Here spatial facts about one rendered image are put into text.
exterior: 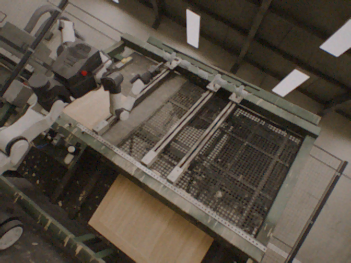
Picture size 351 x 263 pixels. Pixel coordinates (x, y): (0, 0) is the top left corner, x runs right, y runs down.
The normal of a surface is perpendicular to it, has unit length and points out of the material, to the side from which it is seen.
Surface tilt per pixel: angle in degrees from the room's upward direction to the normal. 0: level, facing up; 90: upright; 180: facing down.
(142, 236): 90
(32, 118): 64
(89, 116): 58
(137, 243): 90
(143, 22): 90
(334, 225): 90
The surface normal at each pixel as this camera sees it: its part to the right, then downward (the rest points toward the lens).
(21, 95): 0.82, 0.48
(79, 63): -0.14, -0.33
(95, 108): 0.09, -0.63
